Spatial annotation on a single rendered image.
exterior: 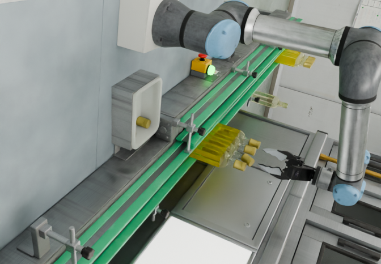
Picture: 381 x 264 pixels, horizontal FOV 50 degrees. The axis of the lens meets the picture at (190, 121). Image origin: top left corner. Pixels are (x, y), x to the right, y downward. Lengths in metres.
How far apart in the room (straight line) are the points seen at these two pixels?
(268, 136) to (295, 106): 5.94
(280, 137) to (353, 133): 0.95
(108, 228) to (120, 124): 0.34
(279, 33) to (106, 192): 0.72
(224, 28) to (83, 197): 0.66
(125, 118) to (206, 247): 0.51
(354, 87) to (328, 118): 6.88
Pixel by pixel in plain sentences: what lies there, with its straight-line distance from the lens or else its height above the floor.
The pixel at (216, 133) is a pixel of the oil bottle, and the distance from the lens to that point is 1.70.
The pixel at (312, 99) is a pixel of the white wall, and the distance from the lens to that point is 7.91.
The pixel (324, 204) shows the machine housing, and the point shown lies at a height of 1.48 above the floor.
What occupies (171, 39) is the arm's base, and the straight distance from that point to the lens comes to 1.24.
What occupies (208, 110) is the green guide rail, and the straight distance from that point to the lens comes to 1.63.
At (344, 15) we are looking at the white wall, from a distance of 7.36.
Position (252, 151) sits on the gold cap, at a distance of 1.66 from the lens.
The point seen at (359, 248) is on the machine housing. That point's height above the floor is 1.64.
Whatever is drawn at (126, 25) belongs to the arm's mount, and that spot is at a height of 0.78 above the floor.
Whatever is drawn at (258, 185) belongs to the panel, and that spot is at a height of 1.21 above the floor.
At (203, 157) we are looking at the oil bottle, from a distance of 1.61.
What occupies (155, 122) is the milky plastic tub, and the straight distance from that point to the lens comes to 1.50.
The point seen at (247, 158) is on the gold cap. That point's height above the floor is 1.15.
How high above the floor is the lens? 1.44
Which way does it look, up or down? 19 degrees down
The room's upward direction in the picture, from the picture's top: 109 degrees clockwise
